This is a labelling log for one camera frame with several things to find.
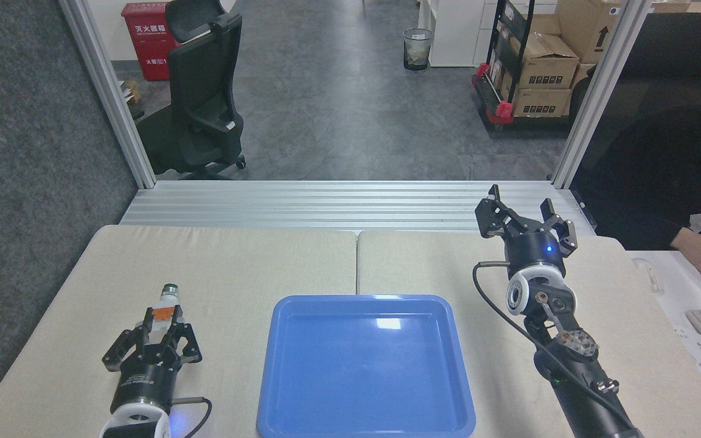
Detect white orange switch part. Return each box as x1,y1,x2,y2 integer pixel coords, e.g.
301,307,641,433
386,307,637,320
142,282,186,336

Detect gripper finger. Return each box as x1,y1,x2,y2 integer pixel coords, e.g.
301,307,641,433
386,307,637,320
158,305,204,371
102,313,157,370
532,198,578,257
475,184,531,240

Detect black padded office chair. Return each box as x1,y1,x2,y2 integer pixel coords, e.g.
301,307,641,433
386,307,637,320
570,12,701,239

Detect open-flap cardboard box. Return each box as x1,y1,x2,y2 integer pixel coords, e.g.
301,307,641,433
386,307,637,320
511,32,580,91

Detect flat cardboard box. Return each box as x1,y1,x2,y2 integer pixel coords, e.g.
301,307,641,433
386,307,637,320
512,87,573,118

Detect person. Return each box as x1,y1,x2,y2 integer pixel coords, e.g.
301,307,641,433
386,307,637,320
573,100,701,251

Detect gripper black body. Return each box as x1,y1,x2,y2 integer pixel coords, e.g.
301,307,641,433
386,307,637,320
504,231,567,280
110,355,180,414

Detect large arrow-marked cardboard box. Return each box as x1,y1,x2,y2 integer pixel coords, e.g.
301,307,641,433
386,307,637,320
556,0,626,65

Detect black red trolley cart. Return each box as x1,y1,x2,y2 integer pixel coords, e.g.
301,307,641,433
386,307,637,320
471,0,574,132

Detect blue plastic tray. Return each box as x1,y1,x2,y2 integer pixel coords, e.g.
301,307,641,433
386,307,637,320
257,294,476,438

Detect white desk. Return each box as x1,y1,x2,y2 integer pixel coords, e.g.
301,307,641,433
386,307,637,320
626,249,701,429

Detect silver aluminium post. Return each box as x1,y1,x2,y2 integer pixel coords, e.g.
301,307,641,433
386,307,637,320
58,0,157,190
549,0,653,190

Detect silver aluminium rail platform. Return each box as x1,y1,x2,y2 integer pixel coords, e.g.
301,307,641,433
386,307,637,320
120,180,598,234

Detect black wire trash bin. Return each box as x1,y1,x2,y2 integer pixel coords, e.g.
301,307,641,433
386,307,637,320
402,28,434,71

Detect black mesh office chair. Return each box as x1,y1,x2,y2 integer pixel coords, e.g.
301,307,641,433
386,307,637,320
136,0,247,181

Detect white cabinet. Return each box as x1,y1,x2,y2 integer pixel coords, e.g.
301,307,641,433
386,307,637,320
417,0,504,68

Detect white power strip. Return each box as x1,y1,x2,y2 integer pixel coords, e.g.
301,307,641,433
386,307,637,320
673,325,701,382

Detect red fire extinguisher box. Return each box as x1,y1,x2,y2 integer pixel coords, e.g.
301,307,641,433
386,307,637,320
121,1,181,82

